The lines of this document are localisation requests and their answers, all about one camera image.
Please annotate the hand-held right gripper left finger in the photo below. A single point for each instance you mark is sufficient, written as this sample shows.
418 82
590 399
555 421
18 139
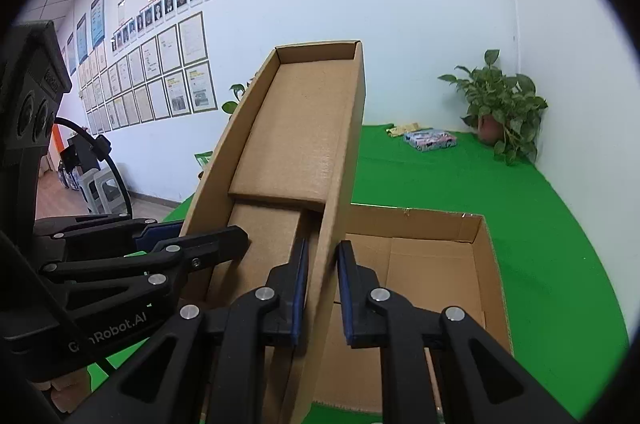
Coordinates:
299 291

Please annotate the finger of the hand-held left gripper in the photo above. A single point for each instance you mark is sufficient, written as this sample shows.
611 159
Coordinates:
210 246
160 231

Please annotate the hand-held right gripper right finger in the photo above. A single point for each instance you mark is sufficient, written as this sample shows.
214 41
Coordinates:
345 299

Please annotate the large cardboard box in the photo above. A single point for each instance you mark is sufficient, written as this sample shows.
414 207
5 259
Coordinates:
425 279

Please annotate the cardboard box lid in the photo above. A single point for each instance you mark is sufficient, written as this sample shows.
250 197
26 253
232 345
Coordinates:
300 129

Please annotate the grey plastic stool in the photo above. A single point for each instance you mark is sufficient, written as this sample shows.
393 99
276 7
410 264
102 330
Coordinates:
102 191

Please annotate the green packet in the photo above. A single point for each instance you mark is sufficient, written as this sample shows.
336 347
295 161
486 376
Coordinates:
202 161

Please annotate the group of framed certificates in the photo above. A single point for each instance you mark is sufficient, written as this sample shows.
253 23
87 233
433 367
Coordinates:
170 79

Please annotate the leafy green plant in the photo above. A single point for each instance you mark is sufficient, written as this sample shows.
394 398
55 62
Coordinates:
235 91

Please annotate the yellow packet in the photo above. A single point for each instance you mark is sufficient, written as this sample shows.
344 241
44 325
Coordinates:
402 130

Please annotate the colourful patterned packet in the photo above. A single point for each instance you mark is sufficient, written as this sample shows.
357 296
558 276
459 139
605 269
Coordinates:
430 140

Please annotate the green table cloth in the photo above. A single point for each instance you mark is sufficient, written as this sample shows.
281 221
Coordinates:
525 229

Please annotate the potted plant in terracotta pot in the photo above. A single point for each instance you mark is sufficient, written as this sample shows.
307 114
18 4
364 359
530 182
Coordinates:
505 94

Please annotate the blue wall poster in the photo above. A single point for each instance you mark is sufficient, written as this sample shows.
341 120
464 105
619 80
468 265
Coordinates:
81 39
98 19

